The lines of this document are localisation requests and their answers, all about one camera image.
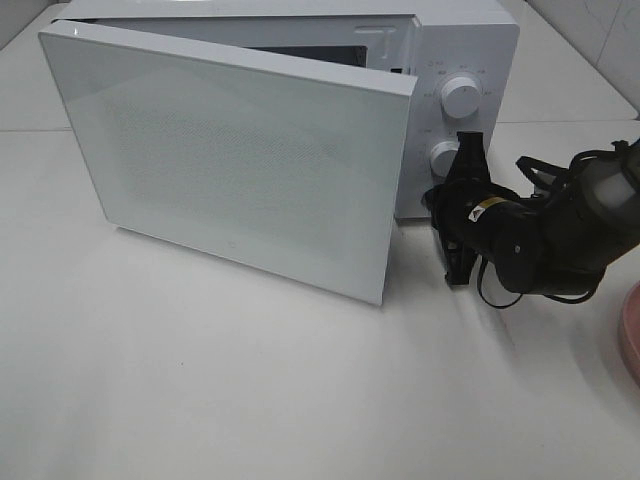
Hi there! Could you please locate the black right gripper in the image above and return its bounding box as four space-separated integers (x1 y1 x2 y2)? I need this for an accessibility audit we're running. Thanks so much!
423 131 538 294

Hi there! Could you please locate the white microwave door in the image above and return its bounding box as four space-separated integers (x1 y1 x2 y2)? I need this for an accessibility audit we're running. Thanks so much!
39 20 416 305

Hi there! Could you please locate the pink round plate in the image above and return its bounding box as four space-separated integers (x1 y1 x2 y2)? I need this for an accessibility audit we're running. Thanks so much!
618 283 639 385

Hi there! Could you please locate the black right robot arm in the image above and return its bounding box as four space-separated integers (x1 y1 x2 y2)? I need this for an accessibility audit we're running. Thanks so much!
422 132 639 304

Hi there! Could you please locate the lower white timer knob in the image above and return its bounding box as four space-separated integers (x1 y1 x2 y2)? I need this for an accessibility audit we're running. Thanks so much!
429 141 458 177

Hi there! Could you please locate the upper white power knob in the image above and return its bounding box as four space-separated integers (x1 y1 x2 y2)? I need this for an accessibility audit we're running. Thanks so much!
439 74 481 119

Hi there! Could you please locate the white microwave oven body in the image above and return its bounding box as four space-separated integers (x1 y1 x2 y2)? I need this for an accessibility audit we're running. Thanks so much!
39 1 520 219

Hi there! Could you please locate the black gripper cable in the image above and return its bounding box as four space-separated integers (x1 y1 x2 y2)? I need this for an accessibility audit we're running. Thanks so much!
469 140 632 310

